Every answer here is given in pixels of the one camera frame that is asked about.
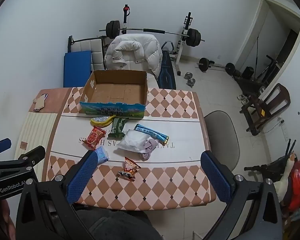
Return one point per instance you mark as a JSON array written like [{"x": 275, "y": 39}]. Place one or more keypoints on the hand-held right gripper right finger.
[{"x": 216, "y": 180}]

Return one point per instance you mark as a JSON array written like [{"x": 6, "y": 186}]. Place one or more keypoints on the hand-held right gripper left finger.
[{"x": 83, "y": 176}]

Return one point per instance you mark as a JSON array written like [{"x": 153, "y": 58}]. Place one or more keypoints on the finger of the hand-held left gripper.
[
  {"x": 1, "y": 145},
  {"x": 32, "y": 153}
]

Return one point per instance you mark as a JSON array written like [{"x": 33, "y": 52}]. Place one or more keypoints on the light blue tissue pack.
[{"x": 102, "y": 155}]

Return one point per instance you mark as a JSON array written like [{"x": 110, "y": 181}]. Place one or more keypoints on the red snack packet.
[{"x": 96, "y": 138}]

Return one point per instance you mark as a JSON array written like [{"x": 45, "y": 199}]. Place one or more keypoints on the orange cartoon snack packet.
[{"x": 129, "y": 168}]

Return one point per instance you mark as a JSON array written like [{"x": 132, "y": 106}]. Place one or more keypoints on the yellow silver snack packet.
[{"x": 102, "y": 120}]

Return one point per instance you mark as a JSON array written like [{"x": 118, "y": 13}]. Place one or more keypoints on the green snack packet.
[{"x": 117, "y": 128}]

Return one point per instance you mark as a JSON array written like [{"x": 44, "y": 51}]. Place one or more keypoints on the white soft plastic bag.
[{"x": 133, "y": 141}]

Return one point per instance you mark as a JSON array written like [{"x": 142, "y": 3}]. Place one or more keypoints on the pale purple cloth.
[{"x": 148, "y": 150}]

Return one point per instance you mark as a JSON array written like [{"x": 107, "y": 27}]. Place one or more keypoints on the long blue packet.
[{"x": 151, "y": 132}]

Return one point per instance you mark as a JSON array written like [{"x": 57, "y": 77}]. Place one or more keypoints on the cardboard box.
[{"x": 115, "y": 92}]

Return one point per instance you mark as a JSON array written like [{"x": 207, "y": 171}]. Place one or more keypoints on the cream ribbed mat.
[{"x": 33, "y": 135}]

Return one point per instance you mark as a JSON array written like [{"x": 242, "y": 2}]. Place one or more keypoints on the beige round chair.
[{"x": 222, "y": 135}]

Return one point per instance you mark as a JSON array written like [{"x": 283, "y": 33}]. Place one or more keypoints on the small cardboard piece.
[{"x": 40, "y": 102}]

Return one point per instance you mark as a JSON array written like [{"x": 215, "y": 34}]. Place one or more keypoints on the pink table cover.
[{"x": 56, "y": 100}]

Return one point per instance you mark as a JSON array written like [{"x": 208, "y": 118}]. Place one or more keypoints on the person's dark trousers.
[{"x": 120, "y": 223}]

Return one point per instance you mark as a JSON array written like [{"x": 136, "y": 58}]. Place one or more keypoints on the white goose plush toy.
[{"x": 286, "y": 180}]

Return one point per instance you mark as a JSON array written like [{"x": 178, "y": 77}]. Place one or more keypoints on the black router with antennas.
[{"x": 291, "y": 146}]

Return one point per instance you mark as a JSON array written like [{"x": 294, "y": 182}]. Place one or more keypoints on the pair of white shoes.
[{"x": 243, "y": 99}]

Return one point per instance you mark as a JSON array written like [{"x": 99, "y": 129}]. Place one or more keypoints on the dark wooden chair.
[{"x": 265, "y": 107}]

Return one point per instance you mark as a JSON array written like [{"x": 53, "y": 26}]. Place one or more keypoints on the blue folded mat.
[{"x": 76, "y": 68}]

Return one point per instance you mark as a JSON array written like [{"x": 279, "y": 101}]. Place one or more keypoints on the chrome dumbbell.
[
  {"x": 188, "y": 75},
  {"x": 191, "y": 82}
]

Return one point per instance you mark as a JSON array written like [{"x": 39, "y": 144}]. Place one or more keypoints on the black speaker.
[{"x": 248, "y": 72}]

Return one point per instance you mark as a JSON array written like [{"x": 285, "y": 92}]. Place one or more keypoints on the short barbell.
[{"x": 215, "y": 66}]

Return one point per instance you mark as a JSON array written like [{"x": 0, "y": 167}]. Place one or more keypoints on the white chair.
[{"x": 153, "y": 81}]

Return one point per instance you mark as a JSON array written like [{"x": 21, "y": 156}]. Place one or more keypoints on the black and blue weight bench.
[{"x": 168, "y": 72}]

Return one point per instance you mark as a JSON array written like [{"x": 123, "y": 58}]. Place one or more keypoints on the white padded panel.
[{"x": 90, "y": 46}]

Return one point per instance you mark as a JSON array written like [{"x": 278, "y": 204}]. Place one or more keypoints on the black kick scooter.
[{"x": 267, "y": 68}]

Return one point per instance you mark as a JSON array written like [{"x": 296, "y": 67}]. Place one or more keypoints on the white puffer jacket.
[{"x": 132, "y": 52}]

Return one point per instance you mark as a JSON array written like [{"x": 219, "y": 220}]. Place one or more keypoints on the white weight rack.
[{"x": 182, "y": 42}]

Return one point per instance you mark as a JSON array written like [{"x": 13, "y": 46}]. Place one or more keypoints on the long barbell with black plates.
[{"x": 150, "y": 30}]

